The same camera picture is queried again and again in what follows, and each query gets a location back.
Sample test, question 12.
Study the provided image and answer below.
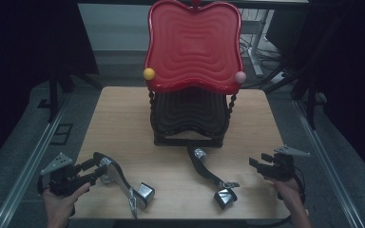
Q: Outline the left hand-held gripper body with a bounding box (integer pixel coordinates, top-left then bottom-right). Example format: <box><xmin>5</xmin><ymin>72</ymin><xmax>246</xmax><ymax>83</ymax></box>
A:
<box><xmin>37</xmin><ymin>151</ymin><xmax>91</xmax><ymax>198</ymax></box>

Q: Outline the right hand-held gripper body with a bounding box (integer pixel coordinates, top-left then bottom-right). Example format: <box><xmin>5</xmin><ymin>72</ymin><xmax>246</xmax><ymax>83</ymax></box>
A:
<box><xmin>259</xmin><ymin>144</ymin><xmax>312</xmax><ymax>182</ymax></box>

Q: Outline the black silver high-heeled sandal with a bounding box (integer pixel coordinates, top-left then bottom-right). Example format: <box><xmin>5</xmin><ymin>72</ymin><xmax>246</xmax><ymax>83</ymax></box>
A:
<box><xmin>92</xmin><ymin>151</ymin><xmax>156</xmax><ymax>219</ymax></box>
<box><xmin>186</xmin><ymin>144</ymin><xmax>240</xmax><ymax>211</ymax></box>

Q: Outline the red and black shoe rack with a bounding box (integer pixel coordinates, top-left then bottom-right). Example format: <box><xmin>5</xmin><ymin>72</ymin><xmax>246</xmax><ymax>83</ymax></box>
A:
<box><xmin>143</xmin><ymin>0</ymin><xmax>247</xmax><ymax>148</ymax></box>

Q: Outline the person's left hand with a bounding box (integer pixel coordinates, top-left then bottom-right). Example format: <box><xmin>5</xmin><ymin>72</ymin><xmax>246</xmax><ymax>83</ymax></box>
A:
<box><xmin>42</xmin><ymin>181</ymin><xmax>91</xmax><ymax>228</ymax></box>

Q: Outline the person's right hand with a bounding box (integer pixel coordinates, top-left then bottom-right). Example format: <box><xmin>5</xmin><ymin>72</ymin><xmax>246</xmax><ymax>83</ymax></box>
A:
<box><xmin>265</xmin><ymin>176</ymin><xmax>309</xmax><ymax>217</ymax></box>

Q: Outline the large black floor socket plate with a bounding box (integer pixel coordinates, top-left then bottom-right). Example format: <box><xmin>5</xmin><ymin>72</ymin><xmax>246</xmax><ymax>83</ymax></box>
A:
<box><xmin>49</xmin><ymin>123</ymin><xmax>74</xmax><ymax>146</ymax></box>

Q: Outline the white power strip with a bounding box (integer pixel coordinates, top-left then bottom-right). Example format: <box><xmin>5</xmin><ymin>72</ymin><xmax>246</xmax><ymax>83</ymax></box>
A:
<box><xmin>269</xmin><ymin>71</ymin><xmax>289</xmax><ymax>85</ymax></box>

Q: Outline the white metal desk leg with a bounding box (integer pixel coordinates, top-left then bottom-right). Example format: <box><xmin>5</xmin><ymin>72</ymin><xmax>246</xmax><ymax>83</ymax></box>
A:
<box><xmin>240</xmin><ymin>9</ymin><xmax>275</xmax><ymax>79</ymax></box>

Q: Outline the black curtain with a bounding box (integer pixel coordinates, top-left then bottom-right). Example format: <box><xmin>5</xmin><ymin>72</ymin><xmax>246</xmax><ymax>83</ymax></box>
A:
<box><xmin>0</xmin><ymin>0</ymin><xmax>100</xmax><ymax>176</ymax></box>
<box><xmin>265</xmin><ymin>0</ymin><xmax>365</xmax><ymax>181</ymax></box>

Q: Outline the grey panel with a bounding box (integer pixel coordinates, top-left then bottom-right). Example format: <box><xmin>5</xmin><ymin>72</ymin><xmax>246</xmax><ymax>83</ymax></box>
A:
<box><xmin>77</xmin><ymin>3</ymin><xmax>154</xmax><ymax>52</ymax></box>

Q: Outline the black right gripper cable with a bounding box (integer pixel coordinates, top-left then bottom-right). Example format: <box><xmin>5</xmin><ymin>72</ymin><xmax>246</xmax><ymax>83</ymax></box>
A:
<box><xmin>256</xmin><ymin>170</ymin><xmax>308</xmax><ymax>228</ymax></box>

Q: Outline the aluminium floor rail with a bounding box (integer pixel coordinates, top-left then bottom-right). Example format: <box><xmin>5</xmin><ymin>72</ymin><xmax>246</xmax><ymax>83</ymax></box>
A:
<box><xmin>293</xmin><ymin>98</ymin><xmax>365</xmax><ymax>228</ymax></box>
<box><xmin>0</xmin><ymin>94</ymin><xmax>73</xmax><ymax>228</ymax></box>

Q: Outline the tangle of floor cables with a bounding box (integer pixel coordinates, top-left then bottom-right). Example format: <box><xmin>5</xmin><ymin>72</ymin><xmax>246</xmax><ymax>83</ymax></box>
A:
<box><xmin>239</xmin><ymin>32</ymin><xmax>284</xmax><ymax>66</ymax></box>

